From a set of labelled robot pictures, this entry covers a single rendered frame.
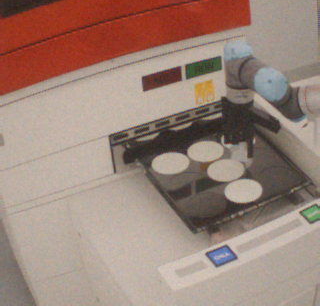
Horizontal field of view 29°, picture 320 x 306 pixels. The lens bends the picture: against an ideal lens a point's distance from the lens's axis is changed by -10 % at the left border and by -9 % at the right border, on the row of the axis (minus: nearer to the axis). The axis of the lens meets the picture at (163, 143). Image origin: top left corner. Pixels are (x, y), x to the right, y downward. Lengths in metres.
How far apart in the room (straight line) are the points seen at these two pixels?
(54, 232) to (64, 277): 0.20
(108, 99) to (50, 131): 0.18
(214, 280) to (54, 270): 0.79
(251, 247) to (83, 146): 0.61
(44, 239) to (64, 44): 0.65
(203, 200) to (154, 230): 0.15
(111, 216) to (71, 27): 0.54
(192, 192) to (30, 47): 0.57
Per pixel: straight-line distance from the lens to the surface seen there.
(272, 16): 3.86
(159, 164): 1.82
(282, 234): 1.48
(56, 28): 1.59
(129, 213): 1.79
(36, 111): 1.72
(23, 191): 1.84
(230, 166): 1.79
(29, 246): 1.96
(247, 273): 1.44
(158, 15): 1.68
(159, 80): 1.82
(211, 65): 1.87
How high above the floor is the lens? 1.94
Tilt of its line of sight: 33 degrees down
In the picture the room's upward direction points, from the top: 6 degrees counter-clockwise
